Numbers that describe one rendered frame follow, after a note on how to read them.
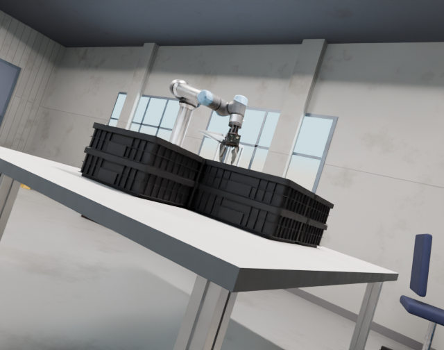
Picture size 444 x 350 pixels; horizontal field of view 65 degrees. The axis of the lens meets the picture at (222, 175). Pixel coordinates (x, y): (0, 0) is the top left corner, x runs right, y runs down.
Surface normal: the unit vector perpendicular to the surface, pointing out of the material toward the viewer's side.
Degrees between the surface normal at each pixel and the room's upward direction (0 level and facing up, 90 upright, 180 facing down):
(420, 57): 90
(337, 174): 90
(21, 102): 90
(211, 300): 90
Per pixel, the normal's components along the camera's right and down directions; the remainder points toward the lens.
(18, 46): 0.77, 0.21
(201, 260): -0.55, -0.23
